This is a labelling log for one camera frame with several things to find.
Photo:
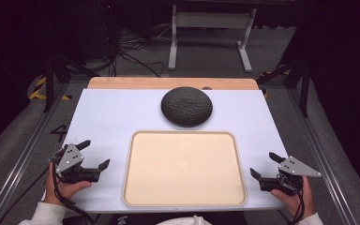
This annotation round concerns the black tripod stand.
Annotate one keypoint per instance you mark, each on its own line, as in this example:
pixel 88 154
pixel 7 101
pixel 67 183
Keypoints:
pixel 304 90
pixel 49 81

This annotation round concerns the aluminium floor rail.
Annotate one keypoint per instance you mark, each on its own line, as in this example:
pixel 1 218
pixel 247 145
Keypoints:
pixel 22 162
pixel 322 156

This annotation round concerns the person's right hand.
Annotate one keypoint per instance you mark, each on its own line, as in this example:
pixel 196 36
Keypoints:
pixel 296 204

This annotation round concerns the white metal stand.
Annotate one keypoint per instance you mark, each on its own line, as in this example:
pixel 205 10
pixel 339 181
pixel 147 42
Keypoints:
pixel 212 20

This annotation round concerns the person's left hand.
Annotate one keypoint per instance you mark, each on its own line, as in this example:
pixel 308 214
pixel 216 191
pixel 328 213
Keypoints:
pixel 66 189

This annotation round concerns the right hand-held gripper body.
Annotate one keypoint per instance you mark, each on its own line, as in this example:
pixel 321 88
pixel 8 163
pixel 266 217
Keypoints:
pixel 293 167

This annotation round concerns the yellow black floor tape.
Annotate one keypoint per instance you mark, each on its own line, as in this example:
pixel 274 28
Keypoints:
pixel 37 92

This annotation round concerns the beige rectangular tray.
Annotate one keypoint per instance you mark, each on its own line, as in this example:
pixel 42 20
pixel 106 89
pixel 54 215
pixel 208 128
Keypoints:
pixel 184 170

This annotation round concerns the person's white clothing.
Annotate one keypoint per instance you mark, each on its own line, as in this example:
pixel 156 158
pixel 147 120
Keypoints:
pixel 184 221

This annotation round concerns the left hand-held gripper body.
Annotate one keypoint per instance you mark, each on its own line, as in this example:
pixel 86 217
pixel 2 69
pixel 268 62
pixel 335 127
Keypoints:
pixel 70 159

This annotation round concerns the dark textured round bowl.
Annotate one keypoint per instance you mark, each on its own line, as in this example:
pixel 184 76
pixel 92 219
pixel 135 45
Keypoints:
pixel 186 106

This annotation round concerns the white table board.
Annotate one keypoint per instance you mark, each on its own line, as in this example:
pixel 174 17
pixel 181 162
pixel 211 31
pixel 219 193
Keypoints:
pixel 112 112

